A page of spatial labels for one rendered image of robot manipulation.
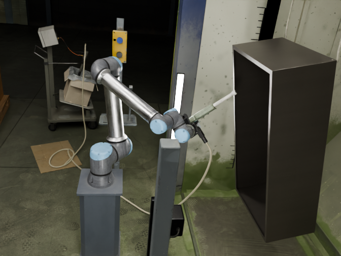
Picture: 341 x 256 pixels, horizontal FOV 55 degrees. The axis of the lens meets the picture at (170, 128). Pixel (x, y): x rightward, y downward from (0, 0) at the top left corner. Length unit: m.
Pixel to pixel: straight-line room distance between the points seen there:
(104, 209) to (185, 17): 1.56
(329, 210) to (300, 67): 1.73
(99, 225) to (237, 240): 1.18
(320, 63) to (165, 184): 1.22
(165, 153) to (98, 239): 1.83
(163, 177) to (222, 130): 2.25
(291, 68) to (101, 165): 1.33
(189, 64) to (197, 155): 0.89
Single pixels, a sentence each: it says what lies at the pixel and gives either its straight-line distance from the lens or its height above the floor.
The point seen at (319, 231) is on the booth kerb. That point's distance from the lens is 3.24.
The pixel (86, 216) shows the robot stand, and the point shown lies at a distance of 2.46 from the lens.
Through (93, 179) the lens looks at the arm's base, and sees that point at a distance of 2.35.
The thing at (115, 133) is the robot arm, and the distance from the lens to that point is 2.34.
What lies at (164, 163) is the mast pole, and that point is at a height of 1.59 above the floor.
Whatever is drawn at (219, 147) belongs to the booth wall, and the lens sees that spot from 3.17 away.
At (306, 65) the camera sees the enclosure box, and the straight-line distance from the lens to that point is 1.83.
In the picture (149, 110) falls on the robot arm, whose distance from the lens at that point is 1.93.
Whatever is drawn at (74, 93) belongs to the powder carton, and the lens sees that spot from 4.38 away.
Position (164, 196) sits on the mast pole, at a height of 1.49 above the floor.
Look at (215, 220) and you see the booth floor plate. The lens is 3.12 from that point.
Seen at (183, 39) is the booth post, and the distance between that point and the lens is 2.73.
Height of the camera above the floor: 2.04
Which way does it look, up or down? 25 degrees down
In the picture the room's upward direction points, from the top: 6 degrees clockwise
